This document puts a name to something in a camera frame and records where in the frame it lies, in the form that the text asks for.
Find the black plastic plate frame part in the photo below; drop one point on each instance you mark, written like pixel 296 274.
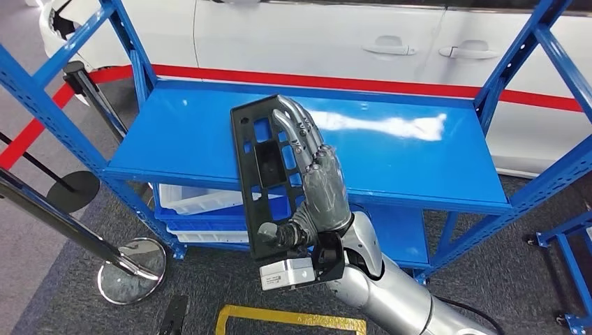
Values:
pixel 240 138

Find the small blue wheeled rack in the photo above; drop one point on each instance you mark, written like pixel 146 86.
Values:
pixel 573 273

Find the blue metal shelf rack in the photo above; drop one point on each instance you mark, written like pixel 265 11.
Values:
pixel 185 138

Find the white car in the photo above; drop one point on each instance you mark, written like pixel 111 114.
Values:
pixel 300 37

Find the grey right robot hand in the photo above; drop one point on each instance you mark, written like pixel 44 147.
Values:
pixel 326 189

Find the red barrier belt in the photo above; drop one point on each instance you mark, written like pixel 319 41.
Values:
pixel 323 83
pixel 27 138

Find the yellow floor tape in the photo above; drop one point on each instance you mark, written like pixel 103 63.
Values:
pixel 286 316

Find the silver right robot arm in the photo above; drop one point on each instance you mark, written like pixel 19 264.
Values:
pixel 397 296

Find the blue plastic bin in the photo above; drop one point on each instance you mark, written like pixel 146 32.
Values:
pixel 208 224

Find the chrome stanchion post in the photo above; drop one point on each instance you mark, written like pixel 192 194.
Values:
pixel 92 99
pixel 134 273

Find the black stanchion post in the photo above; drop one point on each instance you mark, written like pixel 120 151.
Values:
pixel 74 192

